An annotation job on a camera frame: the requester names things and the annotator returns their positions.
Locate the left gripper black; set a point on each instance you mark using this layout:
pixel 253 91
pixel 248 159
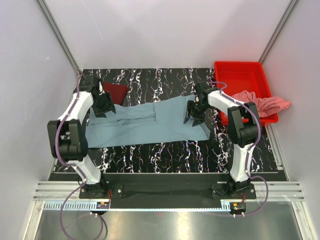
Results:
pixel 109 106

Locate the folded dark red t-shirt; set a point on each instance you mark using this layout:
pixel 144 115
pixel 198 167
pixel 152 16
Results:
pixel 117 92

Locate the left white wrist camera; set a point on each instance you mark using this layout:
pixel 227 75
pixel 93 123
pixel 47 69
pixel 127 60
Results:
pixel 101 88

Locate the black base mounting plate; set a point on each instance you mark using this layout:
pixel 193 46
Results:
pixel 215 185

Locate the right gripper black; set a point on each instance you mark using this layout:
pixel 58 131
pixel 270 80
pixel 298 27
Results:
pixel 199 118

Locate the aluminium corner post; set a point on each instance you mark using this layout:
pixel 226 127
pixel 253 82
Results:
pixel 57 33
pixel 289 10

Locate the aluminium frame rail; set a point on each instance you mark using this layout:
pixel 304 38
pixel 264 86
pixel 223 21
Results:
pixel 276 191

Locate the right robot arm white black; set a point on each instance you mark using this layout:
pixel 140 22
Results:
pixel 244 130

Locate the left aluminium corner post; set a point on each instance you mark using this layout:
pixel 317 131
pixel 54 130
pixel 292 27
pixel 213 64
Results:
pixel 57 33

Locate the pink t-shirt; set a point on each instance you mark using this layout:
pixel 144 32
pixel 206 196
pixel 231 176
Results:
pixel 266 106

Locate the red plastic bin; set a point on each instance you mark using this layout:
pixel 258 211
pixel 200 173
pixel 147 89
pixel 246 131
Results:
pixel 240 76

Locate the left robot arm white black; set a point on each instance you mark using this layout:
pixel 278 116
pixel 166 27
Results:
pixel 67 140

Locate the blue-grey t-shirt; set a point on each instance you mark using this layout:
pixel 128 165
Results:
pixel 148 123

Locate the right aluminium corner post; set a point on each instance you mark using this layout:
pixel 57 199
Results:
pixel 289 10

